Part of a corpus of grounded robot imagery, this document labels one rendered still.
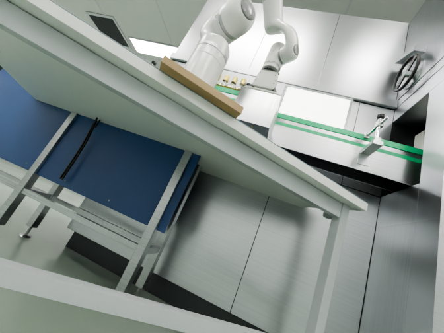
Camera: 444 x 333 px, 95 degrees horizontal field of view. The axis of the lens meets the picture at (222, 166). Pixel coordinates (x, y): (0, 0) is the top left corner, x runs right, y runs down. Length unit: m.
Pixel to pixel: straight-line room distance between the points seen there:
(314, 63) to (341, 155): 0.85
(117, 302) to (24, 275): 0.20
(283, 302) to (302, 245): 0.29
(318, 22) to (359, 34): 0.31
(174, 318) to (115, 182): 0.69
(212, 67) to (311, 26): 1.41
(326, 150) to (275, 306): 0.79
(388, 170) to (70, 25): 1.26
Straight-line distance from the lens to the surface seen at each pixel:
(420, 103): 1.52
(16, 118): 1.75
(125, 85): 0.65
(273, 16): 1.17
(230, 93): 1.17
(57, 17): 0.70
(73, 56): 0.69
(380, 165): 1.20
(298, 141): 1.11
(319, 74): 1.70
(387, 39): 2.09
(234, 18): 0.86
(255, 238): 1.17
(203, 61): 0.74
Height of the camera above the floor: 0.42
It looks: 17 degrees up
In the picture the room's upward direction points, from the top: 23 degrees clockwise
